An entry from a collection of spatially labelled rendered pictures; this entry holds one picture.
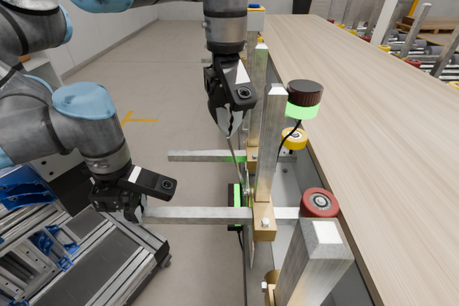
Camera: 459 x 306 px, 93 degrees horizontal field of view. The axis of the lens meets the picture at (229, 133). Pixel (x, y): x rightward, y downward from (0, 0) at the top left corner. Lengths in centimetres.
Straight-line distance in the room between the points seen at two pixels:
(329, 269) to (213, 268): 123
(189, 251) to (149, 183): 103
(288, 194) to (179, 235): 84
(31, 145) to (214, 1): 34
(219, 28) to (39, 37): 51
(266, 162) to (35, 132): 38
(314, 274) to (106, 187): 42
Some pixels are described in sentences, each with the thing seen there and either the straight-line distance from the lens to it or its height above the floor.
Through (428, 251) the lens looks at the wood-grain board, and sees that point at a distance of 59.
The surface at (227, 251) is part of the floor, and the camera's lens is 146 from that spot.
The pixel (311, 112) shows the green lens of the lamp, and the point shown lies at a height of 113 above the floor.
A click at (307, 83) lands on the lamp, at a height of 117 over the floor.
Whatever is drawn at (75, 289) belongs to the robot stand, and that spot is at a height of 21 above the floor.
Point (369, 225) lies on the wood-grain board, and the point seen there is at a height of 90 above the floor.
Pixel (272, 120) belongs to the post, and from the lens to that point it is 40.
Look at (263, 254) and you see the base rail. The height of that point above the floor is 70.
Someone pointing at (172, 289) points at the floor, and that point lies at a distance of 142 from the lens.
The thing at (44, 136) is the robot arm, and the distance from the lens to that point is 40.
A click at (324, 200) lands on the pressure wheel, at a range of 56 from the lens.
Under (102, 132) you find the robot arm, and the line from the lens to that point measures 40.
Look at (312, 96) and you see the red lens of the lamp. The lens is 38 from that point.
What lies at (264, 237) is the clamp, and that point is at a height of 84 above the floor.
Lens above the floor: 132
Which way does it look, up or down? 37 degrees down
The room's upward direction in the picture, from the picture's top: straight up
